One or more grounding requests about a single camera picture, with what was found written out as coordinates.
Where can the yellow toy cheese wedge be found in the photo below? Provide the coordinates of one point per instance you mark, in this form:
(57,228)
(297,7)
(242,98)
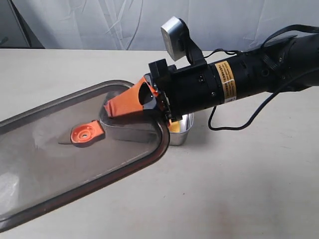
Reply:
(174,127)

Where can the blue-grey backdrop cloth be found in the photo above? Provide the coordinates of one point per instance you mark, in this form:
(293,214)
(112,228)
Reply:
(135,24)

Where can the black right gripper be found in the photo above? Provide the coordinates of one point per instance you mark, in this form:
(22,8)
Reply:
(168,92)

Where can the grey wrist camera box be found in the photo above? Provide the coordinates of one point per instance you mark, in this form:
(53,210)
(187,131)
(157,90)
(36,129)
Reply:
(173,32)

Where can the dark transparent lunch box lid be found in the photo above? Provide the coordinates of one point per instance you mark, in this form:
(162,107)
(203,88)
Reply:
(68,148)

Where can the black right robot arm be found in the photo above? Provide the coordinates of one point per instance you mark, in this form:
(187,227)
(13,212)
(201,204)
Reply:
(290,64)

